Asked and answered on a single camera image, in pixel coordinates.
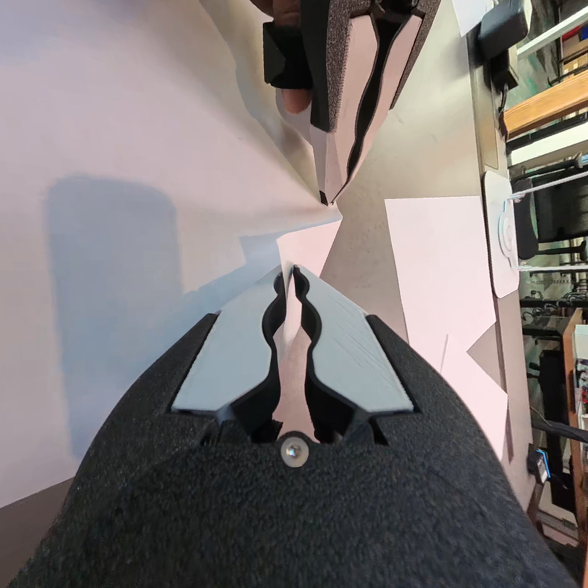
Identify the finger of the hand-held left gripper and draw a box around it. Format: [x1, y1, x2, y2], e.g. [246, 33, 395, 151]
[309, 13, 381, 206]
[339, 16, 424, 196]

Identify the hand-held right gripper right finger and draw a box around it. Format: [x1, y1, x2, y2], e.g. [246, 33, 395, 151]
[293, 264, 415, 437]

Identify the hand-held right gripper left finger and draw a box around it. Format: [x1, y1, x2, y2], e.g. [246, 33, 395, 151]
[171, 263, 292, 436]

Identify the white paper sheet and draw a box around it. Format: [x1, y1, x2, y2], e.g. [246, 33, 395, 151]
[0, 0, 344, 508]
[451, 0, 488, 37]
[383, 196, 498, 368]
[413, 331, 512, 467]

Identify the person's left hand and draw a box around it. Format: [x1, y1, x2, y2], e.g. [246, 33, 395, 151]
[271, 0, 313, 115]

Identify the white stand with black board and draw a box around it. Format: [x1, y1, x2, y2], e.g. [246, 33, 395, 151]
[481, 171, 588, 300]

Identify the black device with blue light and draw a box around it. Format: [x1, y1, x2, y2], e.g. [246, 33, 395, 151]
[527, 442, 553, 484]

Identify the black office chair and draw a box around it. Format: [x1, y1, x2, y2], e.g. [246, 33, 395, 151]
[512, 179, 588, 276]

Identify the wooden post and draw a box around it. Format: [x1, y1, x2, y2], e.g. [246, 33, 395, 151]
[503, 69, 588, 139]

